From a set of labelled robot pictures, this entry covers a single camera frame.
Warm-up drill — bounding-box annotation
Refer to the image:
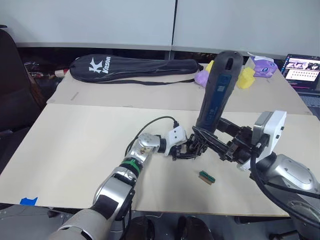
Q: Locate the dark teal electric screwdriver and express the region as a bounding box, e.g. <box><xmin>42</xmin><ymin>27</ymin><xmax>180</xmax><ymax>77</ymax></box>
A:
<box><xmin>194</xmin><ymin>49</ymin><xmax>244</xmax><ymax>135</ymax></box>

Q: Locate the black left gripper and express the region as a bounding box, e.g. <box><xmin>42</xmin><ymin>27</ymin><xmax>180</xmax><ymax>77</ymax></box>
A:
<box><xmin>171</xmin><ymin>133</ymin><xmax>200</xmax><ymax>161</ymax></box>

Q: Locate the large yellow foam block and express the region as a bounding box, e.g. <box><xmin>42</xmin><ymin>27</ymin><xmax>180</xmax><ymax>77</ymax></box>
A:
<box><xmin>235</xmin><ymin>66</ymin><xmax>256</xmax><ymax>90</ymax></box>

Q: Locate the black Kason racket bag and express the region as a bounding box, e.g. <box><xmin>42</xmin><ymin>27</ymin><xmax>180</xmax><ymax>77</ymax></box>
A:
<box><xmin>69</xmin><ymin>53</ymin><xmax>205</xmax><ymax>86</ymax></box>

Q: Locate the black office chair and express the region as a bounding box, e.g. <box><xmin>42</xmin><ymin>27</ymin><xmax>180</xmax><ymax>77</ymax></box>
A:
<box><xmin>0</xmin><ymin>24</ymin><xmax>47</xmax><ymax>176</ymax></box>

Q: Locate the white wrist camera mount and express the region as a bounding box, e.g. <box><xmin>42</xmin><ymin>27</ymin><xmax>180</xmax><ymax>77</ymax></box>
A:
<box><xmin>236</xmin><ymin>109</ymin><xmax>288</xmax><ymax>173</ymax></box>
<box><xmin>164</xmin><ymin>125</ymin><xmax>189</xmax><ymax>158</ymax></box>

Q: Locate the purple plush toy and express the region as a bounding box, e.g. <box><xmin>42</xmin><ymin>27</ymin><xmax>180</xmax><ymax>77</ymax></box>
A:
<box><xmin>194</xmin><ymin>69</ymin><xmax>211</xmax><ymax>89</ymax></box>

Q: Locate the small green brown block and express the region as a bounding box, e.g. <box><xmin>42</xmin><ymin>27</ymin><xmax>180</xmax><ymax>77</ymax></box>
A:
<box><xmin>198</xmin><ymin>170</ymin><xmax>216</xmax><ymax>186</ymax></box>

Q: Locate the blue tape piece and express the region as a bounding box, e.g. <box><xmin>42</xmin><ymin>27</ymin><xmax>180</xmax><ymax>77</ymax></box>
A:
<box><xmin>19</xmin><ymin>196</ymin><xmax>39</xmax><ymax>207</ymax></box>

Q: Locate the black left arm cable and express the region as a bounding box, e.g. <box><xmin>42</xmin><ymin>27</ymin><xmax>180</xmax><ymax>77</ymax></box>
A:
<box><xmin>124</xmin><ymin>115</ymin><xmax>180</xmax><ymax>156</ymax></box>

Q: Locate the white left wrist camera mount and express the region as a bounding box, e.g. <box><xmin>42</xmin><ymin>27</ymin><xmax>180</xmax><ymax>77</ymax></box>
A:
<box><xmin>164</xmin><ymin>125</ymin><xmax>189</xmax><ymax>158</ymax></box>

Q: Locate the small yellow foam block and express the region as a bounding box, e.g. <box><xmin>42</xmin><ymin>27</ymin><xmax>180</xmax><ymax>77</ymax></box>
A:
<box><xmin>205</xmin><ymin>59</ymin><xmax>216</xmax><ymax>74</ymax></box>

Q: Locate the purple tissue pack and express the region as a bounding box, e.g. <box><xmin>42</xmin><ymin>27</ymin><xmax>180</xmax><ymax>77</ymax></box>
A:
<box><xmin>245</xmin><ymin>51</ymin><xmax>279</xmax><ymax>79</ymax></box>

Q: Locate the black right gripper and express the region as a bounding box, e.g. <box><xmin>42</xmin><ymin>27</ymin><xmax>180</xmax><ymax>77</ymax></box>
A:
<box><xmin>191</xmin><ymin>118</ymin><xmax>255</xmax><ymax>165</ymax></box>

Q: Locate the brown cardboard sheet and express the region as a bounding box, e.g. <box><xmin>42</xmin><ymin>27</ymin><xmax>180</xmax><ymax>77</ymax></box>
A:
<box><xmin>46</xmin><ymin>62</ymin><xmax>313</xmax><ymax>116</ymax></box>

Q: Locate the black metal gripper frame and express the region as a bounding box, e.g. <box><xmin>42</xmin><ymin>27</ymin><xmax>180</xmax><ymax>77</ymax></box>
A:
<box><xmin>192</xmin><ymin>132</ymin><xmax>209</xmax><ymax>159</ymax></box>

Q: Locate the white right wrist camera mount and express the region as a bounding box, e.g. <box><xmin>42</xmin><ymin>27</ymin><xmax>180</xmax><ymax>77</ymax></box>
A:
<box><xmin>236</xmin><ymin>109</ymin><xmax>288</xmax><ymax>173</ymax></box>

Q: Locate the open laptop computer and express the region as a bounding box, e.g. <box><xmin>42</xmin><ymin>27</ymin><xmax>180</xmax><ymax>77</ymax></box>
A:
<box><xmin>281</xmin><ymin>53</ymin><xmax>320</xmax><ymax>109</ymax></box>

